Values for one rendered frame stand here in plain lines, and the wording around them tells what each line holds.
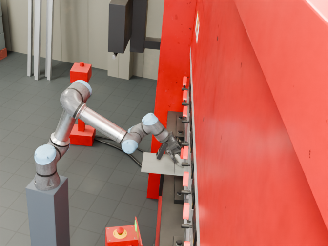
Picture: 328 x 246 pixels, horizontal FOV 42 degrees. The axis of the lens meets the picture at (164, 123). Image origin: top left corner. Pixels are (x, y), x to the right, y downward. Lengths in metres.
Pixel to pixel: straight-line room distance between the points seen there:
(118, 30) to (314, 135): 2.75
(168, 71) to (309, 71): 2.62
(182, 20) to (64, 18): 3.25
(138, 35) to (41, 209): 1.64
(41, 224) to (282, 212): 2.26
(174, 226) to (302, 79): 1.79
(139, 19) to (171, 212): 1.76
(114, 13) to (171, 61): 0.52
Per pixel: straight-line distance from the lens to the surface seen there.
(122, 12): 3.07
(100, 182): 3.83
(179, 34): 2.95
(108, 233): 2.28
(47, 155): 2.45
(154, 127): 2.24
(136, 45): 3.57
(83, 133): 4.27
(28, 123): 4.71
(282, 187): 0.58
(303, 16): 0.51
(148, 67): 5.72
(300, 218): 0.51
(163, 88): 3.10
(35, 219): 2.73
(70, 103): 2.21
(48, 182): 2.54
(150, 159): 2.42
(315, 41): 0.46
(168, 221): 2.23
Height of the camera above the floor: 2.41
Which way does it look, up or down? 30 degrees down
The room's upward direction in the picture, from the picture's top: 6 degrees clockwise
